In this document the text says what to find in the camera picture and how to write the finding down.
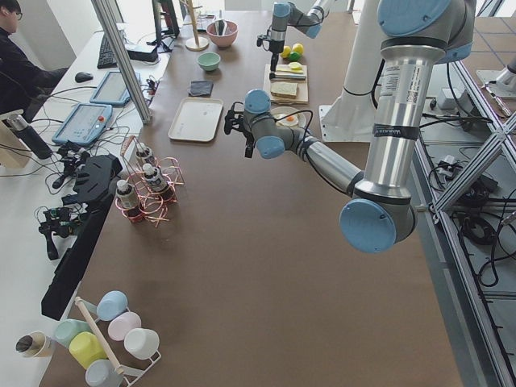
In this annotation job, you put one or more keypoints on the aluminium frame post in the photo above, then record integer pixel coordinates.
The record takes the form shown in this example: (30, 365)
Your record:
(107, 20)

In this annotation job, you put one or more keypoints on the steel muddler black tip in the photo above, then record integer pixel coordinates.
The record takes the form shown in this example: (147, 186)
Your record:
(287, 69)

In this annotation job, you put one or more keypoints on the lemon slice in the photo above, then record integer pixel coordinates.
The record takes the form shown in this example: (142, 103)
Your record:
(295, 66)

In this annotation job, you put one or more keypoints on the black keyboard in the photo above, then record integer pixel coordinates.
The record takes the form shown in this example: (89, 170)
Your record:
(106, 58)

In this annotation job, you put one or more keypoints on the bread slice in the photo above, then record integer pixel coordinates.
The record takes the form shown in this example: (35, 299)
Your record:
(284, 89)

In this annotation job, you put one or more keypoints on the blue teach pendant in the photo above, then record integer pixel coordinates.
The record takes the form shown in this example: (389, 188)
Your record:
(111, 91)
(84, 125)

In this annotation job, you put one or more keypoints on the white wire cup rack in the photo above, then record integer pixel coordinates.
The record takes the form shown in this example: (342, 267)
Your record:
(123, 362)

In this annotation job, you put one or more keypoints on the black computer mouse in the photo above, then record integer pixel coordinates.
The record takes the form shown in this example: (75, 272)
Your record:
(83, 77)

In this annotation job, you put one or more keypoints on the black thermos bottle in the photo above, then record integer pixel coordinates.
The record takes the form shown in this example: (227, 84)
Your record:
(25, 132)

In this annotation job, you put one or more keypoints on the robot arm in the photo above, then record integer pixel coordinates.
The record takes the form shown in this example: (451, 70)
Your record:
(287, 14)
(418, 36)

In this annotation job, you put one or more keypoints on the fried egg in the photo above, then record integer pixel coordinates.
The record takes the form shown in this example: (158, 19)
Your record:
(291, 120)

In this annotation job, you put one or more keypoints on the blue cup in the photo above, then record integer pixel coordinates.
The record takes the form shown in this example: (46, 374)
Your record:
(112, 304)

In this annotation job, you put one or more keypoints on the person in black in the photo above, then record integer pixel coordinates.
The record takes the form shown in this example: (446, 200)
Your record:
(22, 82)

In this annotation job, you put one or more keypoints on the grey folded cloth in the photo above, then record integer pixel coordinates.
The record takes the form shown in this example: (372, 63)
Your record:
(202, 88)

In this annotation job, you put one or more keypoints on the white round plate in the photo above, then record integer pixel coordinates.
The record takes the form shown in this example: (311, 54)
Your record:
(287, 116)

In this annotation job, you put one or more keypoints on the copper wire bottle rack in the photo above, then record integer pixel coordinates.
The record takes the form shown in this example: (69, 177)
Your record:
(154, 206)

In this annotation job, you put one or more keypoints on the grey-blue cup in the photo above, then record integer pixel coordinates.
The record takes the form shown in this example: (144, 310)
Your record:
(102, 374)

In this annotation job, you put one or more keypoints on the yellow lemon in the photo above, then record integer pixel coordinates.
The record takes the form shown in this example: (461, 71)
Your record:
(298, 48)
(286, 52)

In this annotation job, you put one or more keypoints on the wooden stand round base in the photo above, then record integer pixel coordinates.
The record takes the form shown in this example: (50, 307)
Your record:
(196, 43)

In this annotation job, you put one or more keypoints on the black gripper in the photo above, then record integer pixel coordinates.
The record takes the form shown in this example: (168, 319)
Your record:
(275, 47)
(248, 142)

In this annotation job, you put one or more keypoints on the cream rabbit tray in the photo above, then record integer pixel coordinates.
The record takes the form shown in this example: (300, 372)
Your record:
(196, 120)

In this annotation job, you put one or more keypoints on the pink bowl with ice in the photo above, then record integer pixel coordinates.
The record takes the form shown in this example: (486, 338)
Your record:
(224, 38)

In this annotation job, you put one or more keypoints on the wooden cutting board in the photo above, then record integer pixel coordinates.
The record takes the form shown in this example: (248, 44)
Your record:
(301, 79)

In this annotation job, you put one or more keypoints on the steel ice scoop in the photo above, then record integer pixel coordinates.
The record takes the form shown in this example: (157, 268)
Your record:
(220, 25)

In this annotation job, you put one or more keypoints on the white cup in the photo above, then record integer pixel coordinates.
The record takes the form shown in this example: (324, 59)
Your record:
(142, 343)

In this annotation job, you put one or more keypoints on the green bowl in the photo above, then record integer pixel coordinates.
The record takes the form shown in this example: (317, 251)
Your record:
(209, 61)

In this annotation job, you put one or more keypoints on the green lime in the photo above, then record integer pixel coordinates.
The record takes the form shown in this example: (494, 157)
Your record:
(294, 56)

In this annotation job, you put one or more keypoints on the pink cup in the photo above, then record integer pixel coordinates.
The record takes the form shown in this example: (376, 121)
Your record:
(122, 324)

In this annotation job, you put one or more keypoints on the yellow cup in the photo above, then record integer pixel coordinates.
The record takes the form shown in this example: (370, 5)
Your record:
(85, 349)

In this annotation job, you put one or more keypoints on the green cup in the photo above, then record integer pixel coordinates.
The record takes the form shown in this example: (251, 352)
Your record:
(68, 329)

